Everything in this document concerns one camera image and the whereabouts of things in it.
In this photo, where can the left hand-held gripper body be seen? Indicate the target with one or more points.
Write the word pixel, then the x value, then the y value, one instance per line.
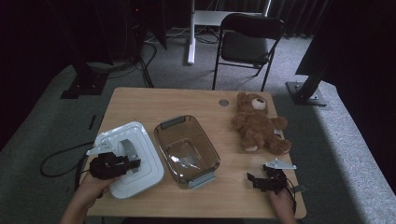
pixel 104 166

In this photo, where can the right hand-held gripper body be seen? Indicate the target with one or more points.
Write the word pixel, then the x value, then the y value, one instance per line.
pixel 275 182

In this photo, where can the brown teddy bear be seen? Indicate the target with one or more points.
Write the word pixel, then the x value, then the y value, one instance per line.
pixel 258 124

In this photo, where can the transparent brown storage box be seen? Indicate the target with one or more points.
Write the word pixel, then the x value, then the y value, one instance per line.
pixel 186 152

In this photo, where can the person's right hand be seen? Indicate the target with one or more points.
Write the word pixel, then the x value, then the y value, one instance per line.
pixel 281 202

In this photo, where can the person's left hand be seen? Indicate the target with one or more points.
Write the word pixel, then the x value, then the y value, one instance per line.
pixel 91 189

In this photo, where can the grey tape piece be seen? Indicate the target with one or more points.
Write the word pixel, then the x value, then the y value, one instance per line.
pixel 300 188

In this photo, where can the black strip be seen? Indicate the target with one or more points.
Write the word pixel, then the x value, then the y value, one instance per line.
pixel 92 122

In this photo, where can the grey round table grommet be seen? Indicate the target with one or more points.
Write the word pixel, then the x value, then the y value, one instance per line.
pixel 223 102

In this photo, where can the black folding chair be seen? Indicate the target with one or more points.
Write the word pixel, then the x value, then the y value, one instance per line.
pixel 246 46

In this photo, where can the dark curtain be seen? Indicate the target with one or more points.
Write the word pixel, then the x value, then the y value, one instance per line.
pixel 295 15

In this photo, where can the black stand with base plate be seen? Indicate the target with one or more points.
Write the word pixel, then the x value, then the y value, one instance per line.
pixel 85 84
pixel 306 95

